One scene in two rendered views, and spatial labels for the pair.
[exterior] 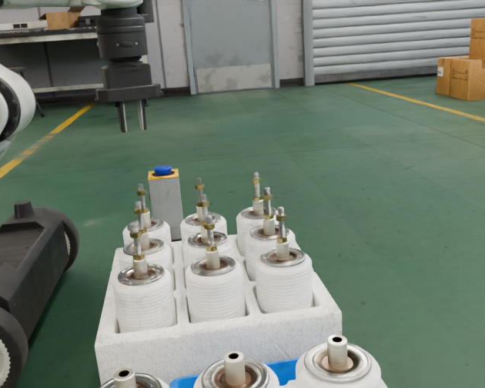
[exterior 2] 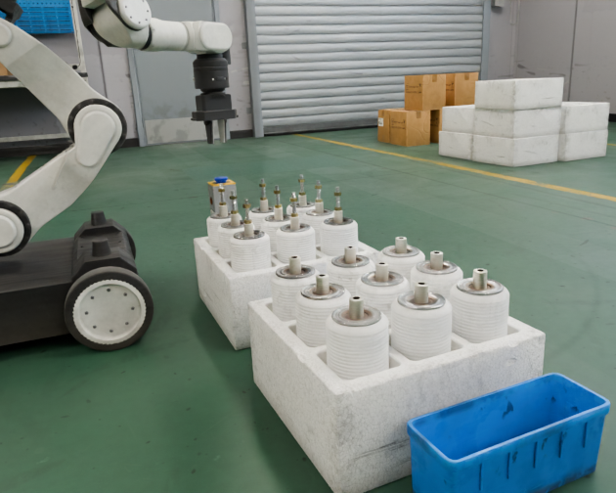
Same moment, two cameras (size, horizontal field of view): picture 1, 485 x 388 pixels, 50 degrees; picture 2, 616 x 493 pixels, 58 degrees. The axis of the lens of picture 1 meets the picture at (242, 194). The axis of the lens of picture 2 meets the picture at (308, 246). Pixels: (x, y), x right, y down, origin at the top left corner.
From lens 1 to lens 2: 61 cm
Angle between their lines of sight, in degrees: 14
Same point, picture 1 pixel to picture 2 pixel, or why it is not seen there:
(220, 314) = (304, 257)
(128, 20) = (221, 62)
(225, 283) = (307, 236)
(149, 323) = (259, 265)
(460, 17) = (391, 74)
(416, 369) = not seen: hidden behind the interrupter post
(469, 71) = (406, 120)
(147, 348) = (262, 279)
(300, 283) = (353, 236)
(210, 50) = (158, 101)
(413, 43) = (351, 98)
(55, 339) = not seen: hidden behind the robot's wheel
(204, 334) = not seen: hidden behind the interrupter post
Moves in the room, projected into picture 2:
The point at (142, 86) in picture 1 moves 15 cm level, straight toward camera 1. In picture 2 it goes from (226, 110) to (245, 112)
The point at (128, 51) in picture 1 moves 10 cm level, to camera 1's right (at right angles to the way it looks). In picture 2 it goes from (220, 84) to (259, 82)
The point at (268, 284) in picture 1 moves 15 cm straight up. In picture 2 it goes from (332, 237) to (330, 177)
